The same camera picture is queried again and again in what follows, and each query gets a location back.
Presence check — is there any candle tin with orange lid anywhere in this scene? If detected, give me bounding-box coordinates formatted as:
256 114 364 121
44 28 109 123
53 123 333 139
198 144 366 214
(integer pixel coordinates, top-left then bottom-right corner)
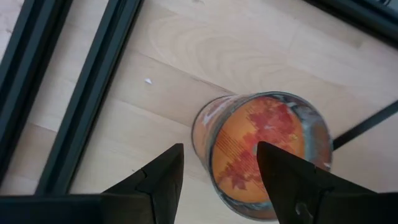
191 91 334 222

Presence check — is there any black aluminium frame rail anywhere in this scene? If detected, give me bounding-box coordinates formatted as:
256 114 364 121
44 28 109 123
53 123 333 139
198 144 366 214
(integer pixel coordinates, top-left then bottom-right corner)
306 0 398 49
0 0 74 187

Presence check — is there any wooden shelf with black frame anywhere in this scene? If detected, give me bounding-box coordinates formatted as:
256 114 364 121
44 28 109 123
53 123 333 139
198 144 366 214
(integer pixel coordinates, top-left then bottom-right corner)
332 100 398 150

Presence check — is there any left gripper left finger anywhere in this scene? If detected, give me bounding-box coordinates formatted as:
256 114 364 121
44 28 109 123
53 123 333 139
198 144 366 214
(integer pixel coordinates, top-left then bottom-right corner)
103 142 185 224

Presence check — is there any black table edge rail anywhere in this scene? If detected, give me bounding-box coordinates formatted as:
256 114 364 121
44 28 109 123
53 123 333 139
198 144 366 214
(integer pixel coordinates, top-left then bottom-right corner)
35 0 144 195

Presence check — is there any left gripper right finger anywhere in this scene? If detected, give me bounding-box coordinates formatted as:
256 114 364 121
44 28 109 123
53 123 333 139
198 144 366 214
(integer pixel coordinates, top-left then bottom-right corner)
257 141 376 224

